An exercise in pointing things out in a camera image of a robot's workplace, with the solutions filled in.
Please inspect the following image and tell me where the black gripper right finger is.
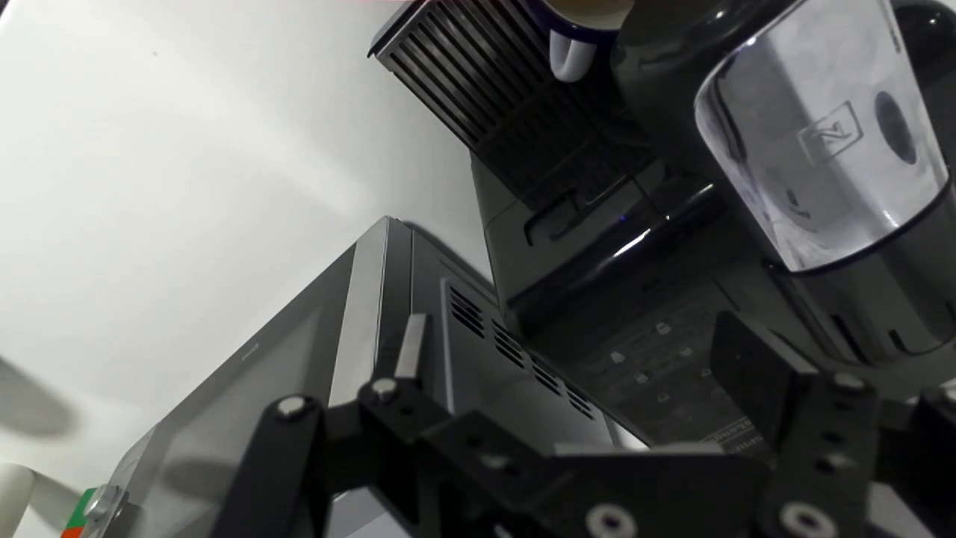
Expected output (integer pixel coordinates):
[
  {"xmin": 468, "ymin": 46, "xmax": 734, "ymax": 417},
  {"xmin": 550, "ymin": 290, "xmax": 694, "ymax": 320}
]
[{"xmin": 710, "ymin": 306, "xmax": 956, "ymax": 538}]

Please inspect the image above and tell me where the white enamel cup blue rim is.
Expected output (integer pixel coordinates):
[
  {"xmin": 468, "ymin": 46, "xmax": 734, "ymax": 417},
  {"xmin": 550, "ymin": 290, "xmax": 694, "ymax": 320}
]
[{"xmin": 540, "ymin": 0, "xmax": 638, "ymax": 84}]

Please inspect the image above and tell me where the green block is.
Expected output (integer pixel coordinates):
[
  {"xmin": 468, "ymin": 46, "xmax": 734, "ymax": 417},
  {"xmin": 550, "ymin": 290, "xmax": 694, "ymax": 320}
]
[{"xmin": 69, "ymin": 483, "xmax": 101, "ymax": 520}]

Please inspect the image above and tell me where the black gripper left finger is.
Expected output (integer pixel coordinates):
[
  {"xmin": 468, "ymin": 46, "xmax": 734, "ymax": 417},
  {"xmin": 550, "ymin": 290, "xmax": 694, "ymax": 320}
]
[{"xmin": 205, "ymin": 312, "xmax": 562, "ymax": 538}]

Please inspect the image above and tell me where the black coffee maker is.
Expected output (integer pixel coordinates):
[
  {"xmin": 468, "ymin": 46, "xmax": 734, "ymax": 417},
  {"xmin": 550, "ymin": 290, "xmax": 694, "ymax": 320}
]
[{"xmin": 368, "ymin": 0, "xmax": 956, "ymax": 465}]

